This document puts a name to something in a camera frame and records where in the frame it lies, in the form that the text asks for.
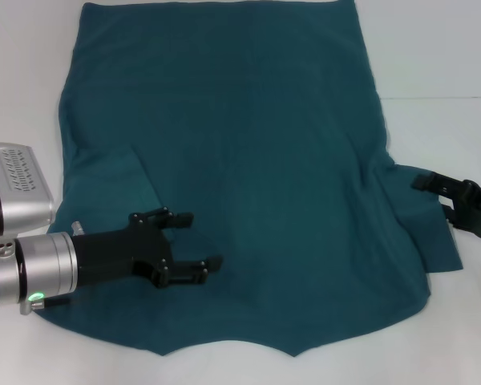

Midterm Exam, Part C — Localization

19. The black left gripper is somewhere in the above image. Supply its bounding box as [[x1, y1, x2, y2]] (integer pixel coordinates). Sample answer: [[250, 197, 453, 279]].
[[71, 205, 225, 290]]

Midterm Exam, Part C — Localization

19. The teal blue shirt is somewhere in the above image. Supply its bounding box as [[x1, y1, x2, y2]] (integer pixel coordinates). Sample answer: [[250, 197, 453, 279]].
[[34, 2, 465, 358]]

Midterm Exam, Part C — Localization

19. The left arm cable with plugs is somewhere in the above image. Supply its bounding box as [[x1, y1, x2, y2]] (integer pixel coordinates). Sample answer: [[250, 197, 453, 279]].
[[19, 219, 84, 316]]

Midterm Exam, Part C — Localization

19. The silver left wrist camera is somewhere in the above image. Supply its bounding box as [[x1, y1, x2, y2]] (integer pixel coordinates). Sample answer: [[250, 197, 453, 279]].
[[0, 140, 56, 241]]

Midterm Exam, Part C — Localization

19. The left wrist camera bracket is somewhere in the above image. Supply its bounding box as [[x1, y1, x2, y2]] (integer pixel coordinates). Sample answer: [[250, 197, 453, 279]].
[[0, 234, 17, 261]]

